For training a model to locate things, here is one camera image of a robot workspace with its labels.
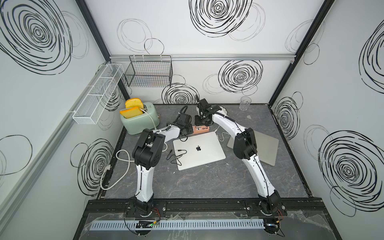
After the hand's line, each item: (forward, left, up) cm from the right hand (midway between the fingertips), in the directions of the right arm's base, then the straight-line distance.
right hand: (197, 122), depth 101 cm
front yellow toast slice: (-5, +39, +15) cm, 42 cm away
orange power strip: (-3, -2, -4) cm, 6 cm away
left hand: (-3, +6, -5) cm, 8 cm away
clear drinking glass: (+23, -37, -4) cm, 44 cm away
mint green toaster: (-4, +30, +8) cm, 32 cm away
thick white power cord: (-18, +20, -6) cm, 28 cm away
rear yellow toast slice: (+3, +40, +16) cm, 43 cm away
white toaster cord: (-3, +30, +8) cm, 32 cm away
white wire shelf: (-15, +52, +28) cm, 60 cm away
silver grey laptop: (-13, -46, -8) cm, 49 cm away
